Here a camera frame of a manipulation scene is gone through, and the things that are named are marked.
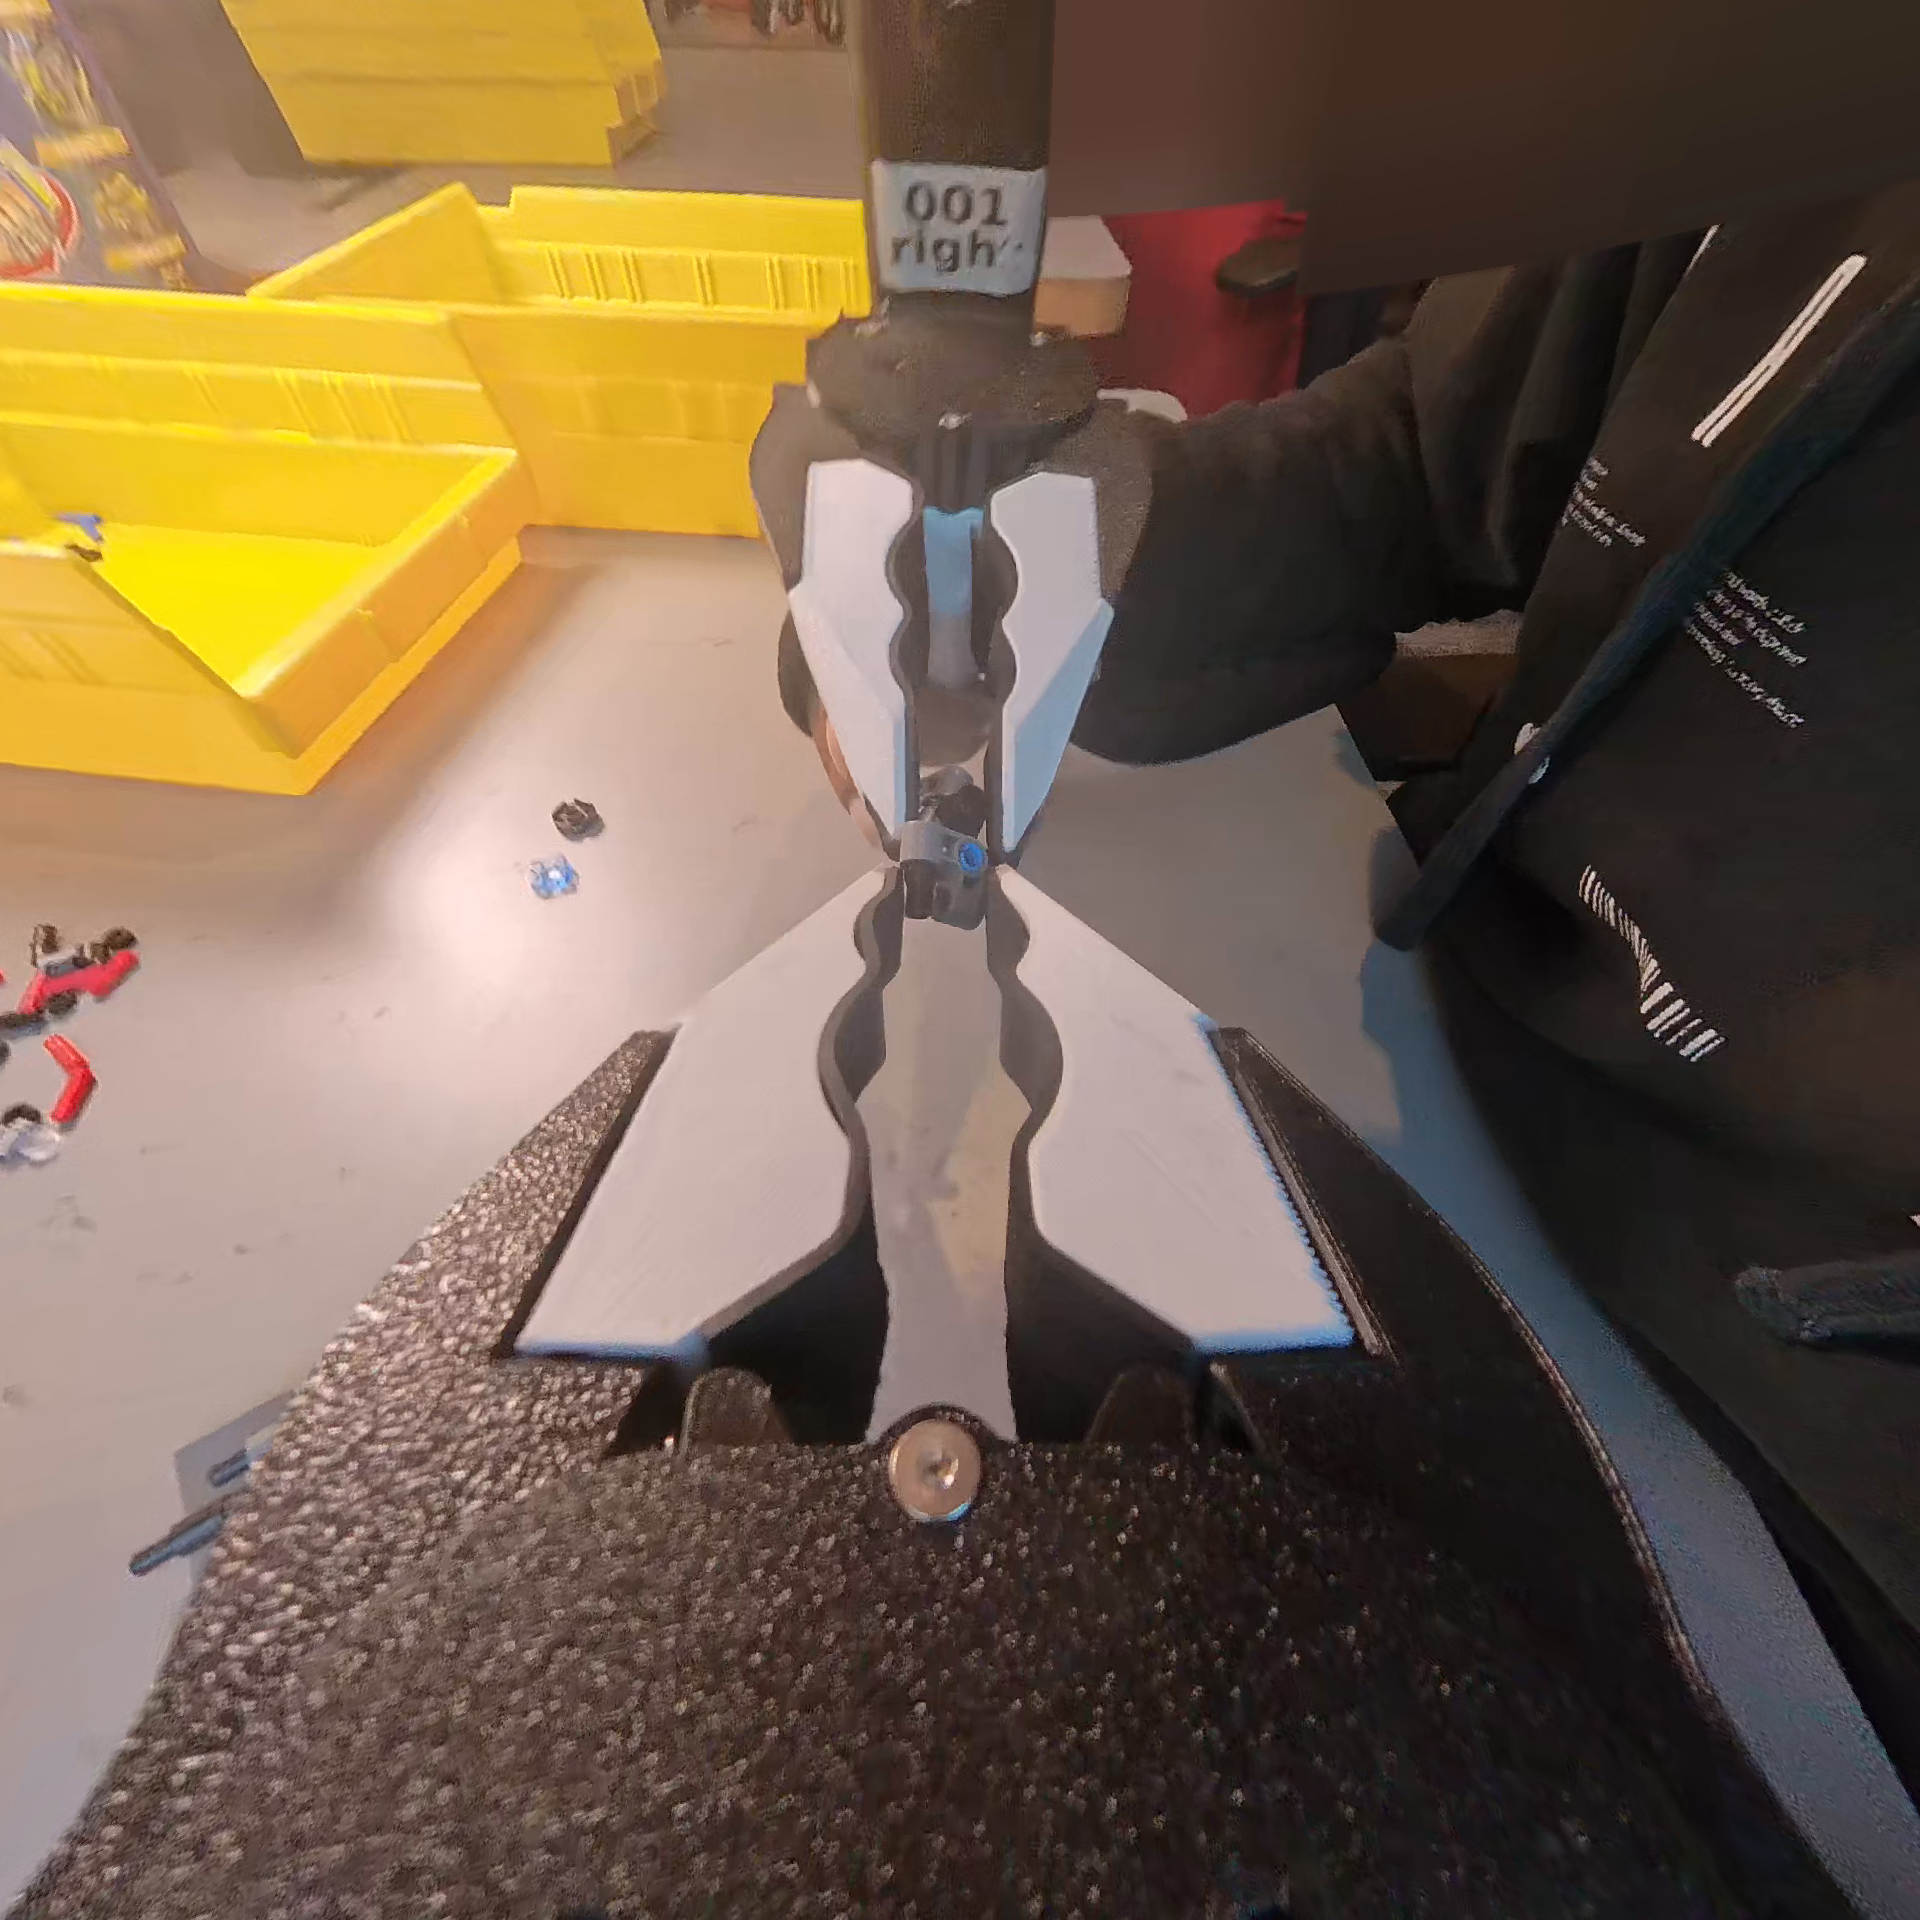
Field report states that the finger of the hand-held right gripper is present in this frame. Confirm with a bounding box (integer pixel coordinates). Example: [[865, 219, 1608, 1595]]
[[983, 475, 1120, 869], [784, 458, 920, 872]]

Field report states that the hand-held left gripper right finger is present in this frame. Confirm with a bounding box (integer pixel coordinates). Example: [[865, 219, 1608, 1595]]
[[980, 867, 1358, 1439]]

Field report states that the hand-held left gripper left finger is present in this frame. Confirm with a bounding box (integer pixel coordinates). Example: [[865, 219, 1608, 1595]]
[[511, 867, 905, 1443]]

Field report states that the small black grey brick assembly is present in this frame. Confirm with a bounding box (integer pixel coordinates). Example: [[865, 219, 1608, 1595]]
[[898, 765, 993, 936]]

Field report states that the person's right forearm black sleeve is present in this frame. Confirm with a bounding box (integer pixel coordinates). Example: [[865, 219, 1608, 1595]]
[[1072, 322, 1518, 767]]

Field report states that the person's right hand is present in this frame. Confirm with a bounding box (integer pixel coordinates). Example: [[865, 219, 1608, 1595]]
[[778, 613, 900, 845]]

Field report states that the red plastic cart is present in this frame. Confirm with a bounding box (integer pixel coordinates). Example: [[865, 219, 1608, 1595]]
[[1103, 211, 1309, 407]]

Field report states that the grey panel brick assembly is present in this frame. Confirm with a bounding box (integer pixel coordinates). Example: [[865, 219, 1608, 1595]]
[[177, 1396, 295, 1517]]

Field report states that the open-front yellow plastic bin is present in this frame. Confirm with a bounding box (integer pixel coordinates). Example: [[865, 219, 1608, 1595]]
[[0, 413, 528, 798]]

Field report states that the person's black printed hoodie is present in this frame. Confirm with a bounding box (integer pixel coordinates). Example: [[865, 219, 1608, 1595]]
[[1350, 195, 1920, 1728]]

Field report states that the yellow open storage bin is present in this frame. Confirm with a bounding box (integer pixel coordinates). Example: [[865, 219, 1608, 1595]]
[[0, 282, 520, 453]]

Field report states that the pile of small toy bricks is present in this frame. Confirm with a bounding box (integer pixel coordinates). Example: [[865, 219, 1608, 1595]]
[[0, 923, 144, 1165]]

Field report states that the toy robot kit box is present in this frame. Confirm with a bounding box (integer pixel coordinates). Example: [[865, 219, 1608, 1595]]
[[0, 0, 197, 295]]

